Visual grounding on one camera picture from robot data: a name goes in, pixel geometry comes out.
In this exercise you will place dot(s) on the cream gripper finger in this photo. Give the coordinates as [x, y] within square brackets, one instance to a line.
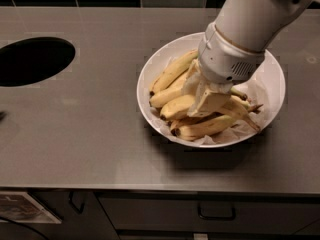
[208, 99]
[193, 79]

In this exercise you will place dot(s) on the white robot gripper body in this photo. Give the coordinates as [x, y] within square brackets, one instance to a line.
[224, 61]

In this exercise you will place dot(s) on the large front yellow banana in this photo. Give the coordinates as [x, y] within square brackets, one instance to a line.
[176, 110]

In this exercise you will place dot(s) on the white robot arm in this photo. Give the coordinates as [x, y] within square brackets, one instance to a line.
[253, 24]

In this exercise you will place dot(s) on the top yellow banana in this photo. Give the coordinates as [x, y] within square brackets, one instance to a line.
[172, 72]

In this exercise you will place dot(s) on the bottom yellow banana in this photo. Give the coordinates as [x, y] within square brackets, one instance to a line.
[191, 132]

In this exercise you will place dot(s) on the middle long yellow banana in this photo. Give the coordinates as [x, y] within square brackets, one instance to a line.
[161, 98]

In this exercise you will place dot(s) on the white ceramic bowl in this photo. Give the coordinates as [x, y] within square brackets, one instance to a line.
[267, 87]

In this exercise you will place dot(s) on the grey drawer front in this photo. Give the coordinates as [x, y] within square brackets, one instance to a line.
[179, 214]

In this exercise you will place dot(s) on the round black counter hole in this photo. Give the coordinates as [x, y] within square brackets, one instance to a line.
[33, 60]

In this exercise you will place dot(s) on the grey cabinet door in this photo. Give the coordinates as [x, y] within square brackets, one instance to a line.
[92, 224]

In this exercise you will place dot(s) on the printed paper sheet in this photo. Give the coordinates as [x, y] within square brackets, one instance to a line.
[22, 207]

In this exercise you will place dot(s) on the black drawer handle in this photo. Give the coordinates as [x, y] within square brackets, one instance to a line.
[216, 213]

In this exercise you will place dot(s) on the black cabinet door handle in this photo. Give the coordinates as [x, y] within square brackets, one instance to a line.
[76, 200]

